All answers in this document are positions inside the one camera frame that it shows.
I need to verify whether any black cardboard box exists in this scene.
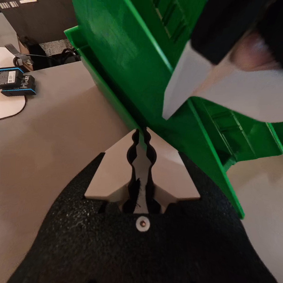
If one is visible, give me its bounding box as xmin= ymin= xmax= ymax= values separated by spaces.
xmin=0 ymin=0 xmax=78 ymax=43

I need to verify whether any black camera battery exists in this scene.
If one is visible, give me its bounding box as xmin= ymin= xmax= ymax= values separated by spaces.
xmin=0 ymin=67 xmax=25 ymax=85
xmin=1 ymin=75 xmax=37 ymax=97

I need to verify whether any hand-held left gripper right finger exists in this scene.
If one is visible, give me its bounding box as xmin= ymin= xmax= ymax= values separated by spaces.
xmin=143 ymin=127 xmax=201 ymax=203

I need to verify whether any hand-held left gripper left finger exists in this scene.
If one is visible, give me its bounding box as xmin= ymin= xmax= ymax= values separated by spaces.
xmin=84 ymin=129 xmax=140 ymax=203

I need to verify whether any green plastic bin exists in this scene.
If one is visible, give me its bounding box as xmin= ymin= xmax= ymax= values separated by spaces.
xmin=64 ymin=25 xmax=245 ymax=220
xmin=72 ymin=0 xmax=283 ymax=171

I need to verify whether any grey strap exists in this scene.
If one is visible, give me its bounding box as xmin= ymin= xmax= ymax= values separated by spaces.
xmin=4 ymin=44 xmax=33 ymax=65

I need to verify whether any person's right hand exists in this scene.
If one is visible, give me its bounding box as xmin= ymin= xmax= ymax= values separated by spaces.
xmin=230 ymin=31 xmax=283 ymax=71

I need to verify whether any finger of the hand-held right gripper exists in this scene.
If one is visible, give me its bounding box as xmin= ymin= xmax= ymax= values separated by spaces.
xmin=192 ymin=59 xmax=283 ymax=123
xmin=162 ymin=41 xmax=214 ymax=121

